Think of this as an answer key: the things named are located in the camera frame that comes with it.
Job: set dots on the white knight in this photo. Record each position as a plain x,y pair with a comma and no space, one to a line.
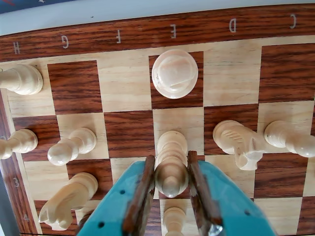
66,199
238,142

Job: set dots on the white pawn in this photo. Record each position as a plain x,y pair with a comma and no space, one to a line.
17,143
173,218
288,137
71,146

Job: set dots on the white rook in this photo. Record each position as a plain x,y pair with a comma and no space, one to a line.
19,78

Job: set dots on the white queen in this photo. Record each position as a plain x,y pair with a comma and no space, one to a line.
171,159

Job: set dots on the blue book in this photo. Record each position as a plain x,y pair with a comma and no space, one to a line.
24,5

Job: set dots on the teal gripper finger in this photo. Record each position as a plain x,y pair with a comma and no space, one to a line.
233,209
110,209

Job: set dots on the wooden chess board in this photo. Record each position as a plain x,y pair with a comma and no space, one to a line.
73,86

